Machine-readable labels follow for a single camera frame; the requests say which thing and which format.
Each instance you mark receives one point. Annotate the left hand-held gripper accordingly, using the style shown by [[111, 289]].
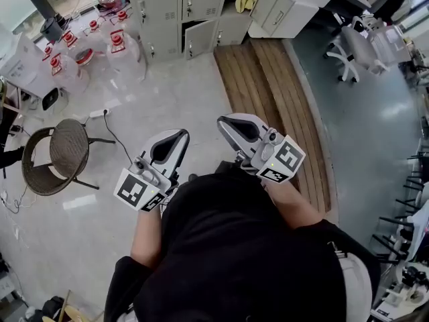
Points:
[[157, 176]]

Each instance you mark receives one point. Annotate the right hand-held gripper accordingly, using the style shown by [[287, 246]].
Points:
[[264, 149]]

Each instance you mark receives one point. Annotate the grey locker door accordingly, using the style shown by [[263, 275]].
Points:
[[199, 39], [273, 8]]

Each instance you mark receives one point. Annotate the person's right forearm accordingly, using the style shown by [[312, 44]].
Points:
[[295, 206]]

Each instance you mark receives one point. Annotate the person's left forearm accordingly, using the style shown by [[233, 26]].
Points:
[[147, 237]]

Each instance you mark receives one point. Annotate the wooden slatted platform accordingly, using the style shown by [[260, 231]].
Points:
[[268, 89]]

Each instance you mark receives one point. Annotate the white power strip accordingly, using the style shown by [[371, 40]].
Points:
[[99, 113]]

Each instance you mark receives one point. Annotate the brown wicker chair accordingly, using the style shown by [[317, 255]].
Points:
[[67, 149]]

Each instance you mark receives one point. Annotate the person's black clothing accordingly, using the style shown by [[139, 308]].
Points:
[[228, 247]]

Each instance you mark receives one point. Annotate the cluster of clear water jugs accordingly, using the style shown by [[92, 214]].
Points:
[[124, 55]]

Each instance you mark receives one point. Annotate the small white appliance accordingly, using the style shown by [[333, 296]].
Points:
[[53, 98]]

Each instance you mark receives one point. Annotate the white grey office chair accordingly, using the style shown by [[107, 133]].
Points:
[[357, 47]]

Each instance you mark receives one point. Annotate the red rimmed bowl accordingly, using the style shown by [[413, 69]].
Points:
[[84, 56]]

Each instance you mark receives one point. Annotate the black metal rack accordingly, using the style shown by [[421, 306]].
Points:
[[409, 193]]

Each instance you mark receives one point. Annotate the wooden stick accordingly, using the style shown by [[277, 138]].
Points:
[[64, 305]]

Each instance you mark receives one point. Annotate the white office machine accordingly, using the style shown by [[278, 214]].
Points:
[[390, 44]]

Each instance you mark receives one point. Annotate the white waist pouch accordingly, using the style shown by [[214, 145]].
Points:
[[357, 287]]

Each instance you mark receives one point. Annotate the black bag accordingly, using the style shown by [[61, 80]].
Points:
[[52, 307]]

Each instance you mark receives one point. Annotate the large white box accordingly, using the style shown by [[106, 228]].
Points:
[[20, 65]]

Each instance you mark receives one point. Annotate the black bucket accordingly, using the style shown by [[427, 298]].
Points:
[[51, 29]]

